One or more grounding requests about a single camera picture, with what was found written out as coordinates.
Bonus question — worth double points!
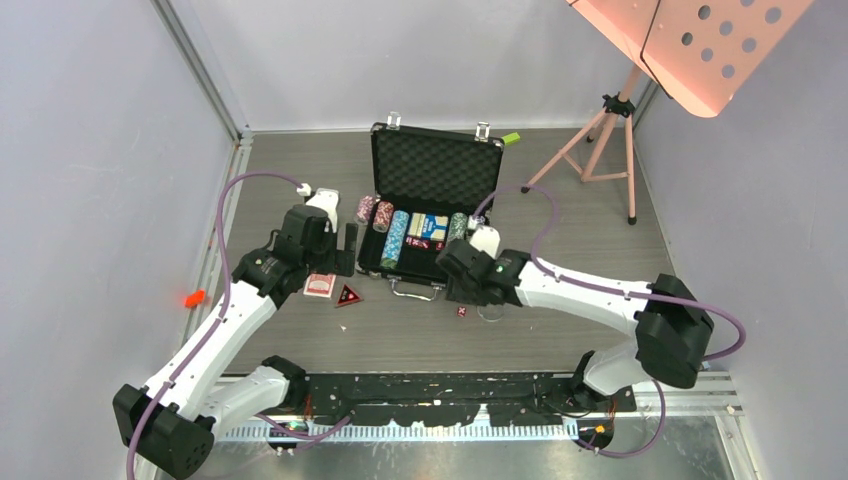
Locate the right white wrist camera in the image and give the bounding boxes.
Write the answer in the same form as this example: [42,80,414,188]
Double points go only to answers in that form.
[466,216,501,259]

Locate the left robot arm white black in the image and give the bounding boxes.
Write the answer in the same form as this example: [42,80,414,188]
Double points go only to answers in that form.
[113,189,353,479]

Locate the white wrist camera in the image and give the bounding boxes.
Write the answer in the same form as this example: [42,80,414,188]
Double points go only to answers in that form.
[466,216,501,259]
[296,183,340,233]

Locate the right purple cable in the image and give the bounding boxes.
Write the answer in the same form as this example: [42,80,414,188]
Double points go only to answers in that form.
[471,183,747,460]

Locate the red playing card deck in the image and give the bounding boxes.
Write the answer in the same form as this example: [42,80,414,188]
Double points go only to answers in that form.
[303,273,337,299]

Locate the red dice in case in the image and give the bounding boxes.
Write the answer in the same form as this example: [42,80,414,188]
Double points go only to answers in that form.
[405,236,445,252]

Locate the red black triangle dealer button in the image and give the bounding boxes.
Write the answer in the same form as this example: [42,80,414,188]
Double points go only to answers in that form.
[335,283,363,308]

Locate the green block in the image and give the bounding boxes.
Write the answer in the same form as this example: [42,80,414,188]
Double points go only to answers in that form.
[499,132,521,146]

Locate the black poker set case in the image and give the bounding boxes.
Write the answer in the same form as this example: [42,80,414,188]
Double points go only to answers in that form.
[357,122,505,304]

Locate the light blue chip row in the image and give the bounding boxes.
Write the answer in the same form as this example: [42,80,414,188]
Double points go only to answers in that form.
[379,210,410,269]

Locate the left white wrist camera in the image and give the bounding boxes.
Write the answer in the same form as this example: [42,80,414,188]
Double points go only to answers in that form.
[296,183,340,233]

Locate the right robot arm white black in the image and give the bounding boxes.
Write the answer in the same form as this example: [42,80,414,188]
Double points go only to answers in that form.
[436,240,714,411]

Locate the pink music stand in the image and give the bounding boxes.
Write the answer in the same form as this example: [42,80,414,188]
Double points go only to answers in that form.
[520,0,813,225]

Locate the dark red chip stack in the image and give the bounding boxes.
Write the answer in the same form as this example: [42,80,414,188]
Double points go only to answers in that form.
[372,200,394,233]

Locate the green grey chip row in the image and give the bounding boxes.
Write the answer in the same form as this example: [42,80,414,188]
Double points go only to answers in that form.
[445,212,469,243]

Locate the purple chip stack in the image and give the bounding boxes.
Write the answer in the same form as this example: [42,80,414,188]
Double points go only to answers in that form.
[354,195,377,225]

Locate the blue boxed card deck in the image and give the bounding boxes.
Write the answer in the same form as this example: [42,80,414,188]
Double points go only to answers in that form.
[407,212,449,242]

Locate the clear round disc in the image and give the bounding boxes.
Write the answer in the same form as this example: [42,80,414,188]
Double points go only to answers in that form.
[477,305,504,323]

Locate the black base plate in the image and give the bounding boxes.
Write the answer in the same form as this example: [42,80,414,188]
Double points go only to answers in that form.
[262,372,636,427]

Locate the orange clip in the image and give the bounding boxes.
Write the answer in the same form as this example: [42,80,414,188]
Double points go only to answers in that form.
[183,289,206,309]

